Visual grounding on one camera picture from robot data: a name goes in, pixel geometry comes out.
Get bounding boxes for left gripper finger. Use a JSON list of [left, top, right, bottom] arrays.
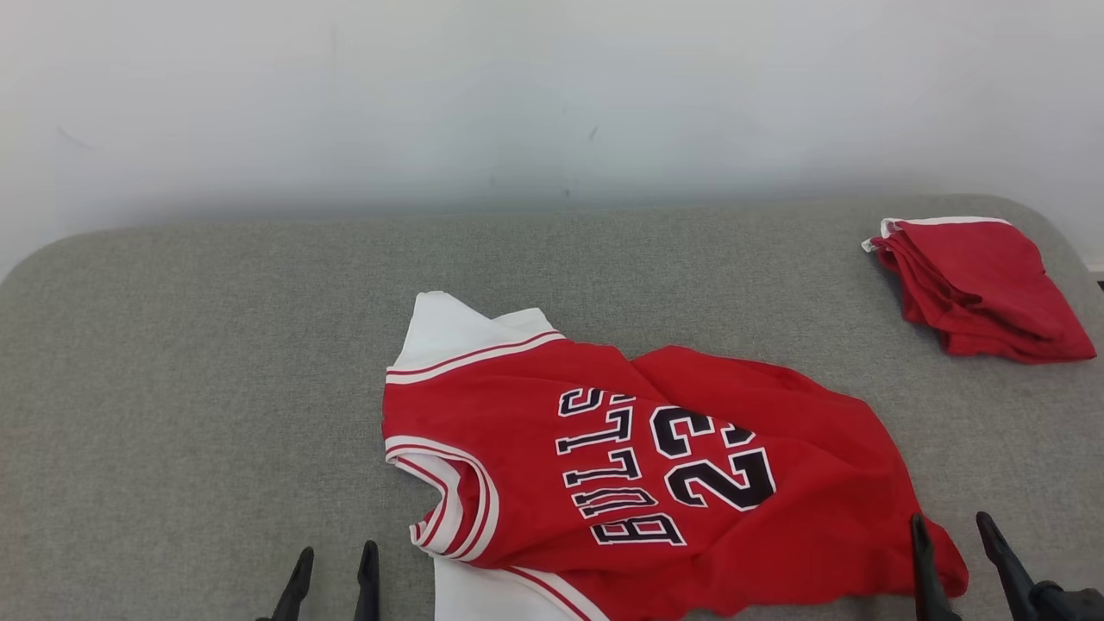
[[255, 546, 316, 621], [353, 541, 381, 621]]

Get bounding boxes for red shorts with white stripe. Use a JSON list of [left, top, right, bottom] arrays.
[[861, 216, 1098, 365]]

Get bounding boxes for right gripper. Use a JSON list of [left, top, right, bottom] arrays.
[[910, 511, 1104, 621]]

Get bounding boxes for red Bulls basketball jersey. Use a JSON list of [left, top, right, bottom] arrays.
[[382, 291, 969, 621]]

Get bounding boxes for grey fabric sofa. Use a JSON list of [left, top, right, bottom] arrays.
[[0, 194, 1104, 621]]

